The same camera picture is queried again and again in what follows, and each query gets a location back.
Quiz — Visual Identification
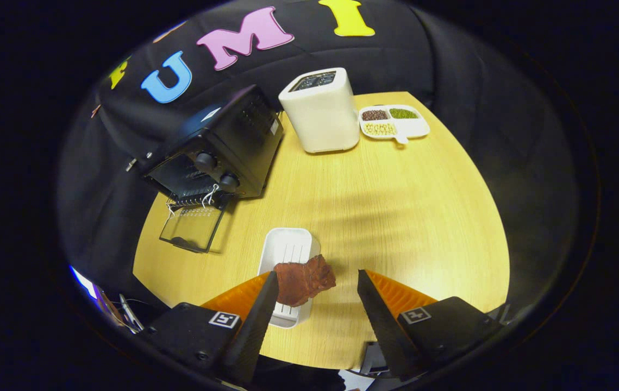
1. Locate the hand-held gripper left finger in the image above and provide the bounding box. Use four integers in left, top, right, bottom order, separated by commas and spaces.
143, 270, 280, 386

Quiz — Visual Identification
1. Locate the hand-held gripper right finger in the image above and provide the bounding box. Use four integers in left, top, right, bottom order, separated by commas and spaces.
357, 269, 505, 381

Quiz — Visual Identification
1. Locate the brown meat slice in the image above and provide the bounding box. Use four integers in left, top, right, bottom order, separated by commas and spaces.
273, 254, 336, 307

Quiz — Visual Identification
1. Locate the black toaster oven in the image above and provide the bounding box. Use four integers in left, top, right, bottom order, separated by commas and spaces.
141, 84, 284, 254

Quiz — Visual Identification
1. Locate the white pop-up toaster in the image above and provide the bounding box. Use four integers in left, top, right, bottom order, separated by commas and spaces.
278, 67, 360, 154

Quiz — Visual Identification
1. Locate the white ribbed plate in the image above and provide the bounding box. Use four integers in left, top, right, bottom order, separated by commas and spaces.
258, 227, 321, 329

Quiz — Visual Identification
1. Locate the white divided bean tray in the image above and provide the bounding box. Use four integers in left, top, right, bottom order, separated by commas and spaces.
359, 104, 430, 145

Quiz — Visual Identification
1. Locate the black backdrop cloth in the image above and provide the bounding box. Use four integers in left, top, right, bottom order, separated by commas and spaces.
59, 0, 582, 326

